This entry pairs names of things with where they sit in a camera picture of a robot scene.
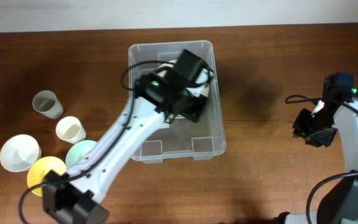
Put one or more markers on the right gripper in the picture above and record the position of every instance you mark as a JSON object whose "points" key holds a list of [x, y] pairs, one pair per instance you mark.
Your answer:
{"points": [[299, 129]]}

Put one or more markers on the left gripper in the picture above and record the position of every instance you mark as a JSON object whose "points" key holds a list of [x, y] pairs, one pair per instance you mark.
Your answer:
{"points": [[195, 114]]}

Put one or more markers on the cream white bowl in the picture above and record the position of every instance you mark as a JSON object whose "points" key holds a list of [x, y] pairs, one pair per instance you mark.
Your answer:
{"points": [[202, 90]]}

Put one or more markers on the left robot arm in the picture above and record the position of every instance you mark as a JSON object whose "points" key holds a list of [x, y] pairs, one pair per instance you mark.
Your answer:
{"points": [[173, 89]]}

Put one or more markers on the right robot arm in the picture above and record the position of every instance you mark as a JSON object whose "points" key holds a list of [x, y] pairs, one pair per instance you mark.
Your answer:
{"points": [[334, 199]]}

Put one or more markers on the clear plastic storage bin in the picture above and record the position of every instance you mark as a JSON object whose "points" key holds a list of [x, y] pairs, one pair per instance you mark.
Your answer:
{"points": [[202, 140]]}

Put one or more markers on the mint green small bowl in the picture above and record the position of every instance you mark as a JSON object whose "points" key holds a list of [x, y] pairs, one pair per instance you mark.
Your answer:
{"points": [[78, 151]]}

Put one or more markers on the cream plastic cup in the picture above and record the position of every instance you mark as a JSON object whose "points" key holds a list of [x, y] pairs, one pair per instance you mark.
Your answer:
{"points": [[70, 129]]}

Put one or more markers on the grey plastic cup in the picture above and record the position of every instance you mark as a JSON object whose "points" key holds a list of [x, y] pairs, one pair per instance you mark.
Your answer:
{"points": [[46, 103]]}

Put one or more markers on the yellow small bowl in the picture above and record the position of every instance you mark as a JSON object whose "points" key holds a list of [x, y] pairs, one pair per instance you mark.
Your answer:
{"points": [[40, 169]]}

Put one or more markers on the white small bowl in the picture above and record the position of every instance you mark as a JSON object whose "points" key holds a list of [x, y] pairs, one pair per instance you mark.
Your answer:
{"points": [[19, 153]]}

